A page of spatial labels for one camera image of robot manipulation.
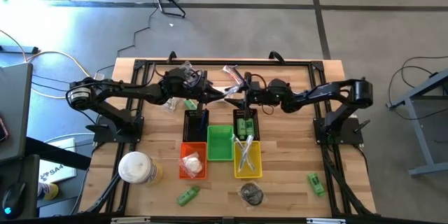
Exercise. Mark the yellow and blue canister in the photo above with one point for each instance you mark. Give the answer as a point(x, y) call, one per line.
point(49, 192)

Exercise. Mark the orange slotted plastic basket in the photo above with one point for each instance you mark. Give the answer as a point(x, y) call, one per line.
point(185, 147)

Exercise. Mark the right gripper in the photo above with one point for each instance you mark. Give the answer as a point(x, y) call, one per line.
point(264, 94)

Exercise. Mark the black table clamp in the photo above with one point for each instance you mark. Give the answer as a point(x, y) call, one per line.
point(276, 56)
point(172, 56)

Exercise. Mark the bagged red toothbrush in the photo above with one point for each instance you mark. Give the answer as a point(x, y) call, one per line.
point(231, 73)

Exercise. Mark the Lysol wipes canister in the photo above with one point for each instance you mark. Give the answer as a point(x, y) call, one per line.
point(136, 167)

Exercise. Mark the bagged blue toothbrush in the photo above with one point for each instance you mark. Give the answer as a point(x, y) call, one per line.
point(239, 144)
point(250, 140)

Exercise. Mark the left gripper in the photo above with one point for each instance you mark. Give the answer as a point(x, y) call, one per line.
point(194, 89)

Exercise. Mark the black floor bar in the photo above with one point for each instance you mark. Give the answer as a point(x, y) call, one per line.
point(19, 49)

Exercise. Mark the green travel bottle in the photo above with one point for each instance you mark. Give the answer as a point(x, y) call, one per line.
point(188, 196)
point(190, 104)
point(241, 129)
point(316, 184)
point(250, 127)

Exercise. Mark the power strip with plugs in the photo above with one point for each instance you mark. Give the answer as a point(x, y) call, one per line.
point(99, 76)

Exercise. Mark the black gantry strut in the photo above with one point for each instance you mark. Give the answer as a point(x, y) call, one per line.
point(343, 185)
point(105, 192)

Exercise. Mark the black desk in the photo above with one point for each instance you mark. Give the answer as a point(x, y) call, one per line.
point(21, 168)

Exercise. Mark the silver metal bracket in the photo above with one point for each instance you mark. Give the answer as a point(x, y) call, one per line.
point(129, 220)
point(325, 221)

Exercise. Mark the black computer mouse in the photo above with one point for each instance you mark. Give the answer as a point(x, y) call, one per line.
point(14, 199)

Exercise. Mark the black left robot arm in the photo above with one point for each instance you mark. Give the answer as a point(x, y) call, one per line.
point(122, 91)

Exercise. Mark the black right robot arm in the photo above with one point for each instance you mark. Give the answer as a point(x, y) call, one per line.
point(332, 92)

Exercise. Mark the grey metal desk frame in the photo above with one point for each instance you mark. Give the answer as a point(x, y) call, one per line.
point(418, 136)

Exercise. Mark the yellow slotted plastic basket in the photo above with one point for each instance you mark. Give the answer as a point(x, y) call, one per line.
point(258, 173)

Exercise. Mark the grey closed laptop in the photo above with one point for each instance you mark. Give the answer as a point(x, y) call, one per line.
point(14, 112)

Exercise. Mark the clear bag of black ties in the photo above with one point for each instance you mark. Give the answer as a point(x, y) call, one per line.
point(187, 67)
point(251, 195)

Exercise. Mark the green slotted plastic basket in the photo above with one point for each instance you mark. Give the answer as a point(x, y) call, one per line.
point(220, 143)

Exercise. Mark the black slotted plastic basket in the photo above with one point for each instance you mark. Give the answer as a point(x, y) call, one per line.
point(255, 113)
point(190, 129)

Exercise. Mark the white printed box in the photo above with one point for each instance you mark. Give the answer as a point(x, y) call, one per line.
point(57, 173)

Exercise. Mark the black aluminium table frame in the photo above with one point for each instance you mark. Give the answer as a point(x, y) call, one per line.
point(227, 62)

